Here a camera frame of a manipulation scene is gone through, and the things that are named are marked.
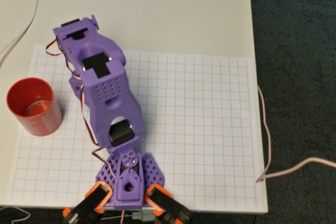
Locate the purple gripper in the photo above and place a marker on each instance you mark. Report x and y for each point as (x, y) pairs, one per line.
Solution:
(69, 27)

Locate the purple robot arm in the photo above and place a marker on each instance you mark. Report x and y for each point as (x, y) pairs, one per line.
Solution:
(113, 108)

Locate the red cup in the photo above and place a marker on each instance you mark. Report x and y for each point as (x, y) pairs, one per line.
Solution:
(42, 124)

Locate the orange black clamp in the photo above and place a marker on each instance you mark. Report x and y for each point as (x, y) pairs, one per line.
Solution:
(89, 203)
(168, 203)

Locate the white grid paper sheet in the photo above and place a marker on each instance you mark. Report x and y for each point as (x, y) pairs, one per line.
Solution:
(197, 129)

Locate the grey connector plug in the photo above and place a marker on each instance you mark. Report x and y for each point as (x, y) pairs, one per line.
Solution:
(143, 216)

